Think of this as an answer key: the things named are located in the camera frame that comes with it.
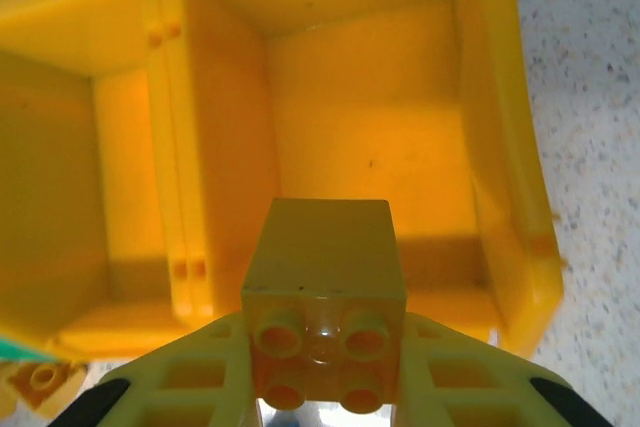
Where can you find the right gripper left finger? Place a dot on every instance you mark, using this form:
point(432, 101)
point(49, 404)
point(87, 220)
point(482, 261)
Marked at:
point(235, 357)

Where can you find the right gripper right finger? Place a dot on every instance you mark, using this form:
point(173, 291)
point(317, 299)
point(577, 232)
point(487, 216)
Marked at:
point(415, 372)

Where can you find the yellow lego brick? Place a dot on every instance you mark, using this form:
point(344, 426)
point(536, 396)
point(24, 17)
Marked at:
point(45, 382)
point(320, 257)

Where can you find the long blue lego brick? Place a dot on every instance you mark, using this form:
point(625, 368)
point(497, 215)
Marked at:
point(15, 351)

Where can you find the yellow plastic bin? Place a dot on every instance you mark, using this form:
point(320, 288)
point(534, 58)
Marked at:
point(350, 122)
point(50, 172)

